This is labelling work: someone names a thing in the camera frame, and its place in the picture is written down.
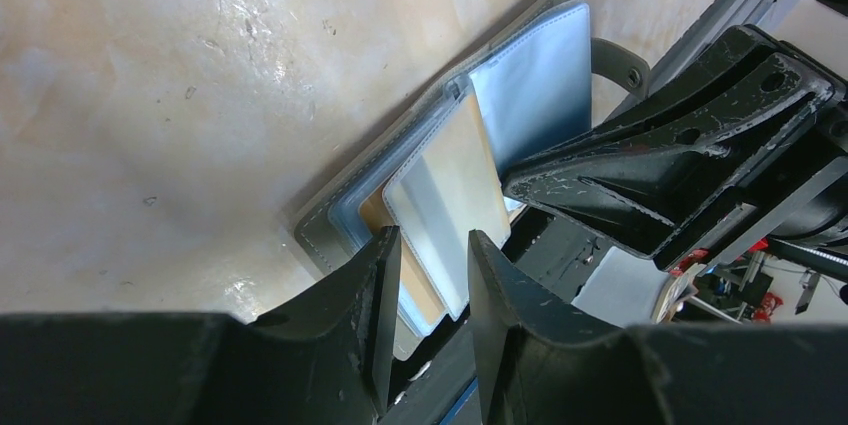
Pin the grey card holder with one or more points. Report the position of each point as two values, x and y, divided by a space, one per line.
532 79

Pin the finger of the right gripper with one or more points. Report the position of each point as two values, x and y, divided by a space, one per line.
659 211
743 79

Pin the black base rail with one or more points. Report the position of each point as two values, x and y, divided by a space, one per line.
502 361

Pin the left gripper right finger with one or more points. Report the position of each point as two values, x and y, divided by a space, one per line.
708 373

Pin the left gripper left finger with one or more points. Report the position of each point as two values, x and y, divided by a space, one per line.
323 357

